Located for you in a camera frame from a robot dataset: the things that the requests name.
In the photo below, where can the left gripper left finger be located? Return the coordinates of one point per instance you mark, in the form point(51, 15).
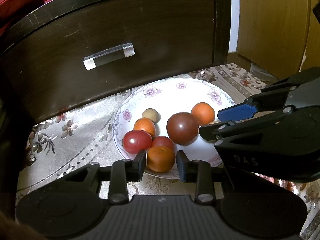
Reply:
point(122, 172)

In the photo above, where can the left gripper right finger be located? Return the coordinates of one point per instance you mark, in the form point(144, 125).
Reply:
point(198, 172)

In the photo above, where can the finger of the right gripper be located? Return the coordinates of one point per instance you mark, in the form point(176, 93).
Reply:
point(217, 131)
point(270, 99)

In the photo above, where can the tan round fruit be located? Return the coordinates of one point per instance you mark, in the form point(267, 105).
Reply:
point(214, 122)

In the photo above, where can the orange tangerine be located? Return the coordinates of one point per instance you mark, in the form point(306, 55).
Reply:
point(145, 124)
point(160, 159)
point(204, 113)

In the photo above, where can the large dark red tomato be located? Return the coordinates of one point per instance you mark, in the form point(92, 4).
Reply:
point(182, 128)

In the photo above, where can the red tomato far left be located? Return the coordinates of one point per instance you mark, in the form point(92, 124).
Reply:
point(136, 140)

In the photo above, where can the small red tomato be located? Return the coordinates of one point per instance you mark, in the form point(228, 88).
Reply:
point(163, 141)

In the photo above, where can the orange tangerine in plate back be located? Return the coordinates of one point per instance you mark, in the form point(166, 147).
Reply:
point(145, 124)

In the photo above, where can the white floral plate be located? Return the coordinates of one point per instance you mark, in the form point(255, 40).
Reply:
point(173, 99)

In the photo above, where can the small tan fruit in plate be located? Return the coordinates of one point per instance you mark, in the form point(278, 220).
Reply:
point(151, 114)

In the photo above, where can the wooden cabinet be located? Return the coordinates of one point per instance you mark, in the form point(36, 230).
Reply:
point(280, 36)

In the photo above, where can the dark wooden nightstand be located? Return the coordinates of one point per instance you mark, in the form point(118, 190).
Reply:
point(69, 53)

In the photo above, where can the red knitted cloth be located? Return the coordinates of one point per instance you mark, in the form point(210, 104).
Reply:
point(14, 10)

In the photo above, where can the clear acrylic drawer handle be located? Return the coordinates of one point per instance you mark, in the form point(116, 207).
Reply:
point(109, 55)

